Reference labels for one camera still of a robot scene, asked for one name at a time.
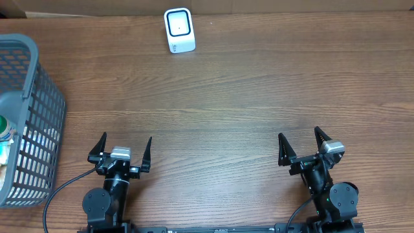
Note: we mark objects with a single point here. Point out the grey plastic mesh basket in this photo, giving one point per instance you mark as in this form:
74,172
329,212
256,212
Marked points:
35,106

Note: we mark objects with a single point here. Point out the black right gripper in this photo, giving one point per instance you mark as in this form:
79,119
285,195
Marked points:
288,158

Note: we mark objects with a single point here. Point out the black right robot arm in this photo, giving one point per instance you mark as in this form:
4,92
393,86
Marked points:
335,204

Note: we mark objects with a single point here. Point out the white items in basket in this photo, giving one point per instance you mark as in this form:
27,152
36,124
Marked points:
5,151

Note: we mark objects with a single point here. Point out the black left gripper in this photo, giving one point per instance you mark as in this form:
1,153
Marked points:
96,155

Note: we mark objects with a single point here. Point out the cardboard backdrop panel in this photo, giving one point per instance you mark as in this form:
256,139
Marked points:
20,8

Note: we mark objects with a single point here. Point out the white barcode scanner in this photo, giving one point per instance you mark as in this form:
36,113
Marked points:
179,30

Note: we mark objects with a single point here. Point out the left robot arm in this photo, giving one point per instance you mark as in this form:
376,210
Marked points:
105,206

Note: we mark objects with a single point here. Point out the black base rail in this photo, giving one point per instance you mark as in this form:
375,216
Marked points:
277,228

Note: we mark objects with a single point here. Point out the green capped bottle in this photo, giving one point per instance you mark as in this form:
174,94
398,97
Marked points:
7,129

